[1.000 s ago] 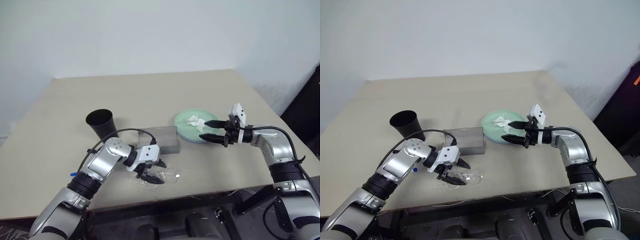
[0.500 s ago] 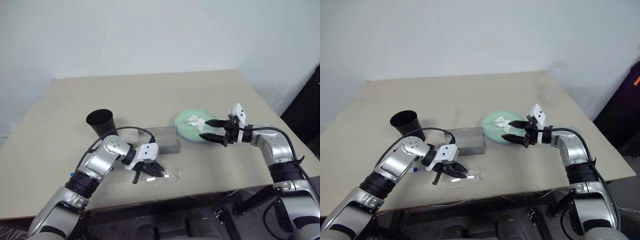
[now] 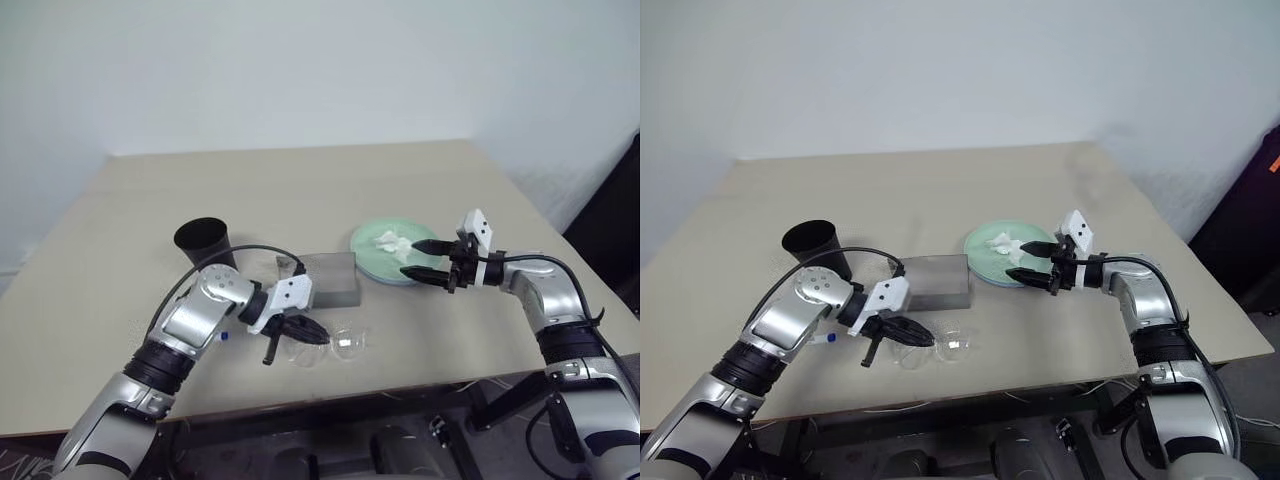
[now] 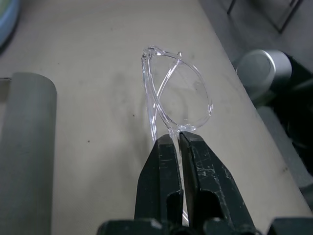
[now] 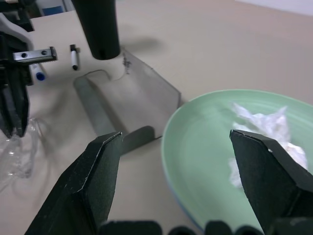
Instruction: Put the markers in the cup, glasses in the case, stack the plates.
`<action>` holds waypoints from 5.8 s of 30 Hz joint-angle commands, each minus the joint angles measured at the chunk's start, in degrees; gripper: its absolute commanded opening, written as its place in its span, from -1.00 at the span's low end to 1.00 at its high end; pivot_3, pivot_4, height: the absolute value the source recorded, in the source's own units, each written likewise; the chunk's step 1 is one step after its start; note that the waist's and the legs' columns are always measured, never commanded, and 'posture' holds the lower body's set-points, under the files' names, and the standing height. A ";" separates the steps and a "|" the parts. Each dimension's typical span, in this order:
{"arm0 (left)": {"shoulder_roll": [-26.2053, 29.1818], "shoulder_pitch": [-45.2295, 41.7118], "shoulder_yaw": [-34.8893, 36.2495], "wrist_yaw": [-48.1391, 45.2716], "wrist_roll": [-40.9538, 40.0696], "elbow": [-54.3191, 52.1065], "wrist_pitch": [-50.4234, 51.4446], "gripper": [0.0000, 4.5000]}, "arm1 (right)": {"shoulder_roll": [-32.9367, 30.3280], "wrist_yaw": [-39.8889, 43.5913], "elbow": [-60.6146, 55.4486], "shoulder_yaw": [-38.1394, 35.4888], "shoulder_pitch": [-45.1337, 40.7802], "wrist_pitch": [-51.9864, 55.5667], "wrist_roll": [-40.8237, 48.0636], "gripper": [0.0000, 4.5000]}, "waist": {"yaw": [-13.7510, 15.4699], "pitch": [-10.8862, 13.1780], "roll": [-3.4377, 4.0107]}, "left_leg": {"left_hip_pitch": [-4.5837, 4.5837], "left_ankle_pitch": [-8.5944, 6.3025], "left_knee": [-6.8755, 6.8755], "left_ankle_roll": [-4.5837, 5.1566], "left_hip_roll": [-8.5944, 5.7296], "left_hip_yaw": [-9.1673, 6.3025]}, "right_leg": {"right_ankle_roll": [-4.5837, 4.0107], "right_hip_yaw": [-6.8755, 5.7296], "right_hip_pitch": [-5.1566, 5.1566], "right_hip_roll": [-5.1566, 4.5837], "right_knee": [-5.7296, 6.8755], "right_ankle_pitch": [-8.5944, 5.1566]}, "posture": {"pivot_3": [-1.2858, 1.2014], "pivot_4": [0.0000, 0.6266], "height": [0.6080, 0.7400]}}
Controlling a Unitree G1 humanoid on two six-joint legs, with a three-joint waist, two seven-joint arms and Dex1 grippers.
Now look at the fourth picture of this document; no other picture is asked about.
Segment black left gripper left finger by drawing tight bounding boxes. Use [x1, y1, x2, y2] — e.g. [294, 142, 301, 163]
[134, 134, 184, 221]

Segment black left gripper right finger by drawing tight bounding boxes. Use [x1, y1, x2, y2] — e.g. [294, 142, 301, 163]
[179, 131, 255, 223]

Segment clear plastic glasses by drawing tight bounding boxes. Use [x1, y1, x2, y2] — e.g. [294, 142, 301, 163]
[141, 45, 214, 225]

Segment grey glasses case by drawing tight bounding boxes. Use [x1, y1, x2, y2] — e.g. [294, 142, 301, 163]
[0, 72, 58, 235]

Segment light blue plate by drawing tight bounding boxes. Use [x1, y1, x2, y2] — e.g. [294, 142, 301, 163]
[0, 0, 21, 48]

